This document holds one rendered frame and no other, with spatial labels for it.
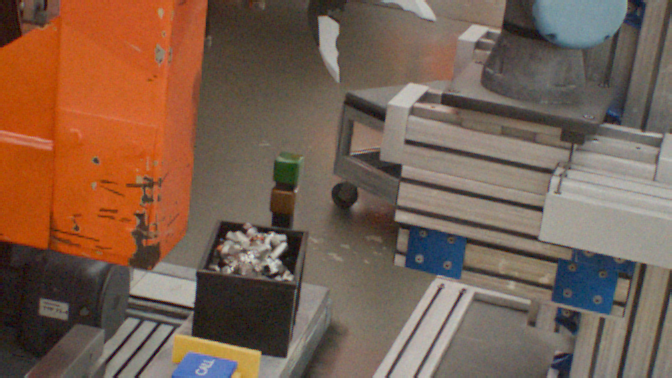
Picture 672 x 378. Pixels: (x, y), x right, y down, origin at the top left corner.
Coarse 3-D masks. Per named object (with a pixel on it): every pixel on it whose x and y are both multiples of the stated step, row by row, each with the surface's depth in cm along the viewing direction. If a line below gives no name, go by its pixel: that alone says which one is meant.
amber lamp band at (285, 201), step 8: (272, 192) 200; (280, 192) 200; (288, 192) 200; (296, 192) 200; (272, 200) 201; (280, 200) 201; (288, 200) 200; (296, 200) 201; (272, 208) 201; (280, 208) 201; (288, 208) 201; (296, 208) 202
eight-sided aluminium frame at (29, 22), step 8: (24, 0) 214; (32, 0) 213; (40, 0) 216; (48, 0) 213; (56, 0) 212; (24, 8) 214; (32, 8) 214; (40, 8) 216; (48, 8) 213; (56, 8) 213; (24, 16) 214; (32, 16) 214; (40, 16) 215; (48, 16) 214; (56, 16) 213; (24, 24) 215; (32, 24) 215; (40, 24) 214; (24, 32) 215
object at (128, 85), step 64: (64, 0) 178; (128, 0) 176; (192, 0) 182; (64, 64) 180; (128, 64) 178; (192, 64) 188; (64, 128) 183; (128, 128) 181; (192, 128) 194; (64, 192) 186; (128, 192) 184; (128, 256) 187
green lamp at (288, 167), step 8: (280, 152) 201; (288, 152) 202; (280, 160) 199; (288, 160) 198; (296, 160) 199; (280, 168) 199; (288, 168) 199; (296, 168) 198; (280, 176) 199; (288, 176) 199; (296, 176) 199; (296, 184) 200
